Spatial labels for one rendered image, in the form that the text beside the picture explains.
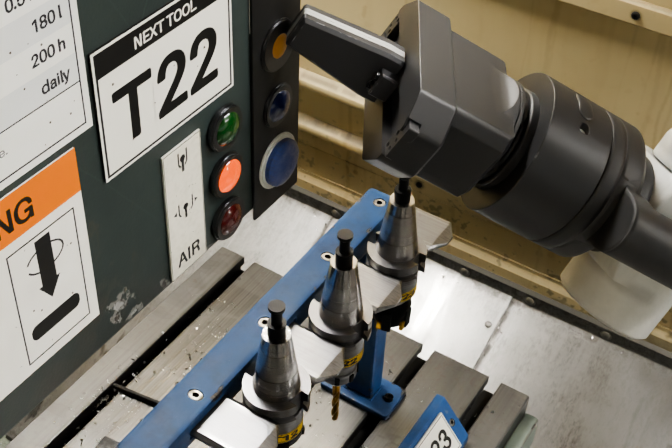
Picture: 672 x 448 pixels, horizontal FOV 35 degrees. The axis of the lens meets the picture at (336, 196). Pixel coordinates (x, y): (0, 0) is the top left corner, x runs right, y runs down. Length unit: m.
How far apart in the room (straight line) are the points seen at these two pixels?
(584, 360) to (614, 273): 0.95
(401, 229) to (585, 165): 0.51
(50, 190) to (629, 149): 0.32
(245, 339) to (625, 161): 0.51
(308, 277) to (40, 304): 0.61
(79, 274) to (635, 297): 0.33
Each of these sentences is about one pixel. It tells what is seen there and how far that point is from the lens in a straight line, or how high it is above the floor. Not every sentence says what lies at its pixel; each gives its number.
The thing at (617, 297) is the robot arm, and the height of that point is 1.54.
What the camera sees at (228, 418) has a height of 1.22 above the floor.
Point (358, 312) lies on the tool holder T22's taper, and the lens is 1.05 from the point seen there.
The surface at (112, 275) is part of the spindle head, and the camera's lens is 0.55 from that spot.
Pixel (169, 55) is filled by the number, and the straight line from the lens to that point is 0.51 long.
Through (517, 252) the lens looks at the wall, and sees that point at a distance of 1.59.
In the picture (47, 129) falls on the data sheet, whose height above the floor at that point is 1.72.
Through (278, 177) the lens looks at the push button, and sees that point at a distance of 0.63.
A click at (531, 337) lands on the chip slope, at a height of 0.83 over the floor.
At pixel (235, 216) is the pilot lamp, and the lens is 0.61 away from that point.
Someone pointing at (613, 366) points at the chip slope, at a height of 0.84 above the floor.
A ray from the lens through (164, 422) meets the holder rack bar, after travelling 0.98.
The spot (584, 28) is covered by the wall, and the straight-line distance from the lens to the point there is 1.35.
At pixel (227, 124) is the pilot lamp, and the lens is 0.57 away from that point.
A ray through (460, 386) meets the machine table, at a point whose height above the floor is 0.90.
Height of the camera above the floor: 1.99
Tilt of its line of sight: 40 degrees down
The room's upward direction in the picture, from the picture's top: 3 degrees clockwise
